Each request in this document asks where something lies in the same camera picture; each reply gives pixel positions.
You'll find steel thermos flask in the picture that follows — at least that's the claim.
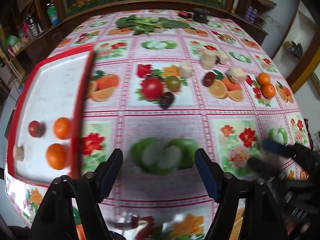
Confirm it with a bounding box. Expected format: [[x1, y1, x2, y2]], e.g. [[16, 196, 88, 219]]
[[26, 13, 42, 37]]

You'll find red small object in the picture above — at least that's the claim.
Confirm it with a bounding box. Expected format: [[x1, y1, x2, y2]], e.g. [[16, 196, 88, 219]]
[[178, 11, 192, 19]]

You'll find beige biscuit in tray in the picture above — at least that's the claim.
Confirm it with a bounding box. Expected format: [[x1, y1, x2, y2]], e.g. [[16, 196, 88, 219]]
[[13, 145, 24, 161]]

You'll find large red tomato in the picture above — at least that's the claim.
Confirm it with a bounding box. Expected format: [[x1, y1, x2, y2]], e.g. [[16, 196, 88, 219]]
[[141, 77, 163, 101]]

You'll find small red tomato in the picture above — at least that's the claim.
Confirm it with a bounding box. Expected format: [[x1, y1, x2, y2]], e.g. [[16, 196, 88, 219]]
[[28, 120, 46, 138]]

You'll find tangerine on table lower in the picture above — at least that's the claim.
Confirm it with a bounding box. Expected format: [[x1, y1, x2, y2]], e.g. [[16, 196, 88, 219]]
[[261, 83, 276, 99]]

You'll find dark red jujube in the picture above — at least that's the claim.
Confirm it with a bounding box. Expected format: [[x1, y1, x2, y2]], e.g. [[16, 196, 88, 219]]
[[159, 92, 174, 109], [202, 72, 216, 87]]

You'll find floral plastic tablecloth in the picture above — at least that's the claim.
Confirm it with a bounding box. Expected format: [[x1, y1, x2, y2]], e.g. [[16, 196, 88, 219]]
[[5, 10, 310, 239]]

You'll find green plastic bottle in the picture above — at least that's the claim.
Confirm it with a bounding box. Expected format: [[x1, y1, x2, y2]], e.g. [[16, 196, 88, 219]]
[[47, 3, 60, 25]]

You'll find green olive fruit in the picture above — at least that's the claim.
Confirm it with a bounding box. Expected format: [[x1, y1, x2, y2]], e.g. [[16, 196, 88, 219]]
[[165, 75, 181, 92]]

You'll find tangerine on table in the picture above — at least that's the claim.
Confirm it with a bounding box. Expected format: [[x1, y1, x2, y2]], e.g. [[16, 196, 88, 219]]
[[257, 73, 270, 87], [261, 83, 276, 99]]

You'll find orange tangerine tray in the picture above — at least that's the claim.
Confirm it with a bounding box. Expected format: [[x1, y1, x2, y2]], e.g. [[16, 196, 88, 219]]
[[46, 144, 67, 170], [53, 117, 71, 140]]

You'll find orange tangerine lower tray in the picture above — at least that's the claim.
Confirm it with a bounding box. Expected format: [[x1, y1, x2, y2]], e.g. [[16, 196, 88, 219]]
[[46, 144, 67, 170]]

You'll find orange tangerine upper tray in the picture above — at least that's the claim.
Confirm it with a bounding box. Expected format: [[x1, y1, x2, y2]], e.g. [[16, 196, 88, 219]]
[[53, 117, 71, 140]]

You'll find red rimmed white tray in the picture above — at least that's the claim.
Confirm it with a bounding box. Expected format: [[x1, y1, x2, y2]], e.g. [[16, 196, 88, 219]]
[[6, 43, 94, 187]]

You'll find green leafy vegetable bunch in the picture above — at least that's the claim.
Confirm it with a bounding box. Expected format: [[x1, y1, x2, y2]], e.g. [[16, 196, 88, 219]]
[[115, 15, 190, 35]]

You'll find black small box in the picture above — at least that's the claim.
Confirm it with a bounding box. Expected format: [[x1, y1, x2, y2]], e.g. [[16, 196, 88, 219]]
[[193, 8, 210, 23]]

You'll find tangerine on table upper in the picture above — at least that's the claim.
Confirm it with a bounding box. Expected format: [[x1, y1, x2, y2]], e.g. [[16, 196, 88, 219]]
[[257, 73, 270, 87]]

